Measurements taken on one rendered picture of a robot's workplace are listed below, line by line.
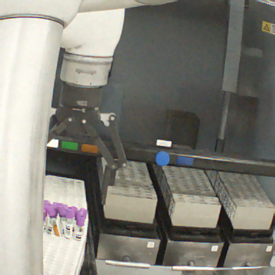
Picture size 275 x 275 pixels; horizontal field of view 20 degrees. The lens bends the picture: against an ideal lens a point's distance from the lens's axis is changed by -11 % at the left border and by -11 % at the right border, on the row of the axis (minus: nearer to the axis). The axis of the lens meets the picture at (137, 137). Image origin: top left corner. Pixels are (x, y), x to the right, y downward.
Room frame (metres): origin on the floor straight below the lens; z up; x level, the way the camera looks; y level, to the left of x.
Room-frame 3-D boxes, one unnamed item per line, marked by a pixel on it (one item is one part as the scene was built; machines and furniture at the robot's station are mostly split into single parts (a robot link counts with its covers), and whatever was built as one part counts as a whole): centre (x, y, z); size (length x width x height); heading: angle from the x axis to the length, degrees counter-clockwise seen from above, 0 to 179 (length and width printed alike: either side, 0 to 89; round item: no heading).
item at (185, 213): (1.81, -0.16, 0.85); 0.12 x 0.02 x 0.06; 96
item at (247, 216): (1.83, -0.31, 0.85); 0.12 x 0.02 x 0.06; 96
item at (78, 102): (1.47, 0.11, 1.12); 0.08 x 0.07 x 0.09; 97
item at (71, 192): (1.75, 0.14, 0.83); 0.30 x 0.10 x 0.06; 7
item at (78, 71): (1.47, 0.11, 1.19); 0.09 x 0.09 x 0.06
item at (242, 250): (2.06, -0.28, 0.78); 0.73 x 0.14 x 0.09; 7
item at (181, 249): (2.05, -0.13, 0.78); 0.73 x 0.14 x 0.09; 7
